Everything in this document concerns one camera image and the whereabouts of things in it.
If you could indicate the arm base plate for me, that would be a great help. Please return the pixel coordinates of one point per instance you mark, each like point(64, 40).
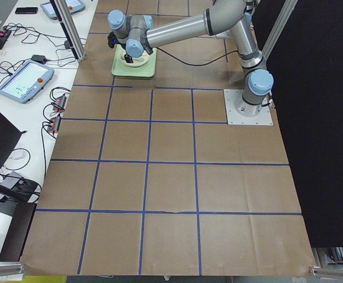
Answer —
point(240, 113)

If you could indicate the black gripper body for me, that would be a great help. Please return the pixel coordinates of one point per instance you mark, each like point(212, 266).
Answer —
point(127, 58)

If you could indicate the black smartphone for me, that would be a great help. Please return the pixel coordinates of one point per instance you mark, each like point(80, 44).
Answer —
point(26, 10)

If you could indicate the small orange connector box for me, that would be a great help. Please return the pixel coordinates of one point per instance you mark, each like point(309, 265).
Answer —
point(59, 103)

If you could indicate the black monitor stand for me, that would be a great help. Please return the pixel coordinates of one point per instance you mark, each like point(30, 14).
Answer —
point(21, 213)

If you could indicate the black power adapter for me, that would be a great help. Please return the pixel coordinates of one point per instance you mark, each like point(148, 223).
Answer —
point(39, 58)

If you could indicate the white round plate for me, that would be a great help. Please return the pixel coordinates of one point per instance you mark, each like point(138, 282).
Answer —
point(137, 61)

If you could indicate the aluminium frame post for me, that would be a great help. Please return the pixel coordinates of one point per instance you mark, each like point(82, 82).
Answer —
point(65, 19)

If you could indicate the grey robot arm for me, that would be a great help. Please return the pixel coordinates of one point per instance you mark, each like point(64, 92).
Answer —
point(136, 34)

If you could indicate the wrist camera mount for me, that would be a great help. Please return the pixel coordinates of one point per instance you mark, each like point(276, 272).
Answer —
point(112, 40)

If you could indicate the light green tray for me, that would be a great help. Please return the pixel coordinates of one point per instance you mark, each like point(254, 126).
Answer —
point(122, 70)

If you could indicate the brown paper table cover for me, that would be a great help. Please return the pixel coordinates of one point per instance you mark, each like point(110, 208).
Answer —
point(147, 177)

